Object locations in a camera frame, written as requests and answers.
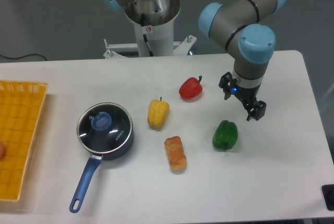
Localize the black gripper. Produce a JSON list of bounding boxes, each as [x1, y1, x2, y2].
[[219, 72, 267, 121]]

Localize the glass pot lid blue knob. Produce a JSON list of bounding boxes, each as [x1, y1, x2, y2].
[[76, 102, 134, 155]]

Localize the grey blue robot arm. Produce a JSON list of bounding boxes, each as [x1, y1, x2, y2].
[[104, 0, 286, 120]]

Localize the green bell pepper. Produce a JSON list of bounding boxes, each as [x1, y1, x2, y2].
[[212, 120, 238, 151]]

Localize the red bell pepper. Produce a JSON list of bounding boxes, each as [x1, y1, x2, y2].
[[179, 75, 202, 100]]

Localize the yellow bell pepper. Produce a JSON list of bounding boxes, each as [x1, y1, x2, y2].
[[148, 97, 170, 129]]

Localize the toasted bread loaf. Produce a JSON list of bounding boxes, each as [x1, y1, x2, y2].
[[164, 136, 187, 172]]

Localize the black round device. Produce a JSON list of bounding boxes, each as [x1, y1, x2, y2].
[[321, 184, 334, 211]]

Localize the dark blue saucepan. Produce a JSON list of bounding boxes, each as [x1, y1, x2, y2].
[[69, 102, 135, 214]]

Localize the yellow plastic basket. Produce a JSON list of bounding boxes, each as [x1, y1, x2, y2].
[[1, 80, 48, 202]]

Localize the black cable on floor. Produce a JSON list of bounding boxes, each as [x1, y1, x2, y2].
[[0, 53, 48, 61]]

